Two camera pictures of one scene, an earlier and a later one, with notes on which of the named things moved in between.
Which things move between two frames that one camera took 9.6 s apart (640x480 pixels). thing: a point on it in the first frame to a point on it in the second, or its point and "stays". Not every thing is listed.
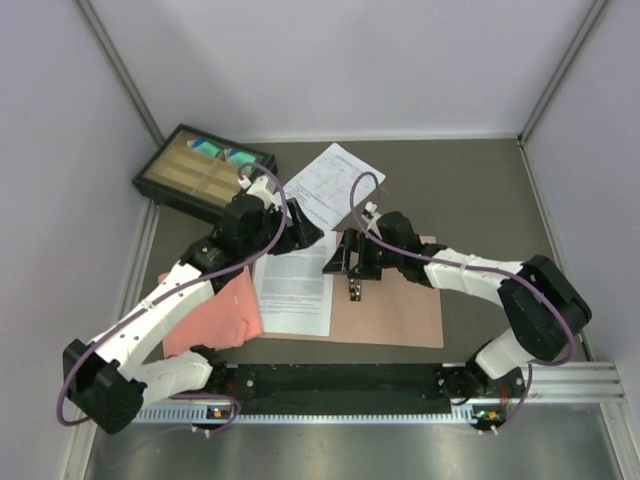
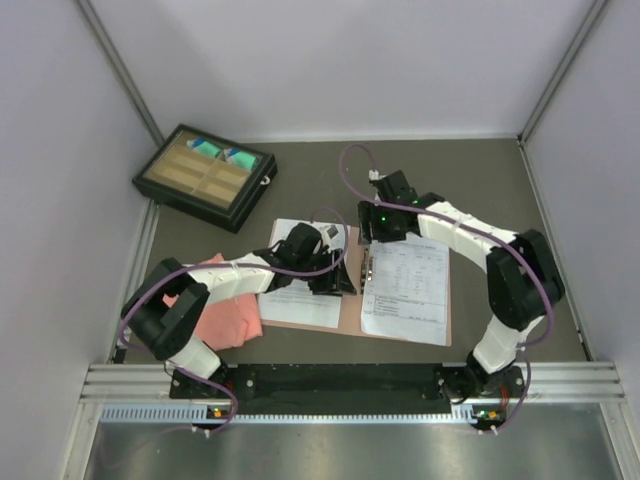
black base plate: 338,389 stays
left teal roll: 204,146 stays
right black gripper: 340,264 to 368,213
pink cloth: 230,316 stays
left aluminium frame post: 121,70 stays
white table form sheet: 333,186 to 408,296
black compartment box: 199,170 stays
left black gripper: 303,232 to 336,282
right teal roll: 238,156 stays
